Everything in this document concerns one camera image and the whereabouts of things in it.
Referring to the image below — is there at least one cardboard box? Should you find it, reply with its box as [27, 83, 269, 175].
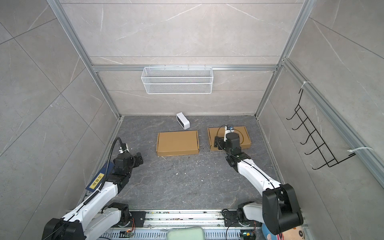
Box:
[208, 126, 252, 151]

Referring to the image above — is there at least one cardboard sheet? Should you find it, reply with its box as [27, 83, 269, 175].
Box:
[156, 131, 200, 157]

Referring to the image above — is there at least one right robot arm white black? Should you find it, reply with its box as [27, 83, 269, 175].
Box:
[214, 132, 304, 235]

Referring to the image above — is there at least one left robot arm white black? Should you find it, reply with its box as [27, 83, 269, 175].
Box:
[42, 151, 143, 240]

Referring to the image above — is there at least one pale green box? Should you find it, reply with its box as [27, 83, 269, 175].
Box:
[167, 227, 205, 240]

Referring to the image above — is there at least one blue book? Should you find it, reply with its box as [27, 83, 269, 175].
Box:
[85, 163, 114, 193]

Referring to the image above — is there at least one white digital clock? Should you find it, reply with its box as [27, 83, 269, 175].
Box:
[176, 112, 190, 130]

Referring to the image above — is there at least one pink plush pig toy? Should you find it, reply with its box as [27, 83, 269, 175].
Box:
[262, 224, 306, 240]

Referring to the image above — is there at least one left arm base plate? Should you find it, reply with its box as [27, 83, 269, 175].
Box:
[118, 211, 146, 228]

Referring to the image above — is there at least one aluminium rail base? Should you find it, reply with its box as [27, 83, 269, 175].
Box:
[56, 208, 314, 240]

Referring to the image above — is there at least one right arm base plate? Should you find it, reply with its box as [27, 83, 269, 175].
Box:
[221, 209, 262, 228]

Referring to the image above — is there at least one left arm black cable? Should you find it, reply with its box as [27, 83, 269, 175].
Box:
[41, 137, 124, 240]

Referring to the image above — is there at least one black wire hook rack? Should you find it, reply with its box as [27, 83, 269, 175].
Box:
[286, 89, 356, 170]

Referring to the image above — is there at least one white wire mesh basket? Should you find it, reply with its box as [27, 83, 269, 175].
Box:
[141, 67, 214, 95]

